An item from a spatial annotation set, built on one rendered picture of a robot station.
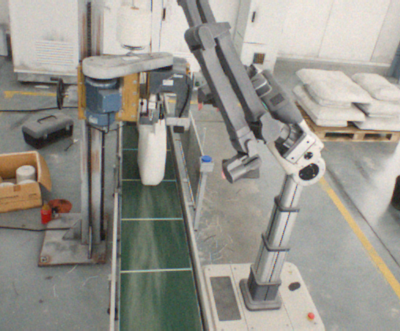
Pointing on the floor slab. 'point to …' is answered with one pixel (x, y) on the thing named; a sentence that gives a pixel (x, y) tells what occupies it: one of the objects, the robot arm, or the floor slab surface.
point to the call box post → (199, 202)
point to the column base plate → (71, 243)
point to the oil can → (46, 213)
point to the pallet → (348, 131)
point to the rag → (60, 205)
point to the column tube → (87, 123)
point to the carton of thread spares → (15, 198)
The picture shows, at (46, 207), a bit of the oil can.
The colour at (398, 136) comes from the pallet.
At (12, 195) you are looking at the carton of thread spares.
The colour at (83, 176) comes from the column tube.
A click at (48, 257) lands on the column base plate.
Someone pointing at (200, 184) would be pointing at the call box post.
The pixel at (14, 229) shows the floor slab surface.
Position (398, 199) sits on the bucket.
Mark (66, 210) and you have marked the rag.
